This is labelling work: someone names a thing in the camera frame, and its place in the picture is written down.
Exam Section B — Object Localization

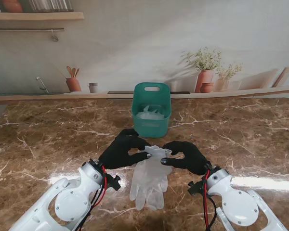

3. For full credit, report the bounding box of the metal hanging rail with hook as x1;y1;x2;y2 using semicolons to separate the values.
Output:
0;27;65;42

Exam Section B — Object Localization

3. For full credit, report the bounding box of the green plastic basket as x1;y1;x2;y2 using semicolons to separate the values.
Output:
131;82;172;139

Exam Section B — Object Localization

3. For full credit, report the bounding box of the red black arm cable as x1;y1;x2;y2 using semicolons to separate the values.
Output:
86;166;109;217
201;169;217;231

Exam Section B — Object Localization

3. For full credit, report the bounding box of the red black left arm cable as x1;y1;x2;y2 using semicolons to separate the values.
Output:
86;166;109;217

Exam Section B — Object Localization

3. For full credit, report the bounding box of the row of glass jars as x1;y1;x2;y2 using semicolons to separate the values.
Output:
28;0;74;13

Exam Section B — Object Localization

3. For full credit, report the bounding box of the light wooden wall shelf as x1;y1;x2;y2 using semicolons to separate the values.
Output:
0;12;84;23

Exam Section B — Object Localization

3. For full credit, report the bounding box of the terracotta pot with wooden utensils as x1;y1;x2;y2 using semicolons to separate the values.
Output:
65;66;82;92

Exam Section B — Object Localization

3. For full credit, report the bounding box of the terracotta jar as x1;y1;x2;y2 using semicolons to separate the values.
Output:
2;0;23;13

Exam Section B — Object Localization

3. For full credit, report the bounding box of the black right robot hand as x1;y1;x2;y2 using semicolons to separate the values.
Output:
160;141;212;176

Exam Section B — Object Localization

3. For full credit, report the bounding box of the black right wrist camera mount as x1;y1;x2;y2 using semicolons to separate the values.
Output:
187;180;205;196

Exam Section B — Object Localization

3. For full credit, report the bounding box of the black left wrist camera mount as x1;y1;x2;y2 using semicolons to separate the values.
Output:
109;175;122;191

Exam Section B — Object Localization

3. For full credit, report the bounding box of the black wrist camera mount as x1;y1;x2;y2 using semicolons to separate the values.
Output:
109;175;122;191
187;180;205;196

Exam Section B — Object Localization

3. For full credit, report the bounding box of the red black right arm cable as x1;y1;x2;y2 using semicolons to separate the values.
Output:
201;169;217;231

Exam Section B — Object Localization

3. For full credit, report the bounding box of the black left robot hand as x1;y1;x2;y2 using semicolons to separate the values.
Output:
98;128;152;170

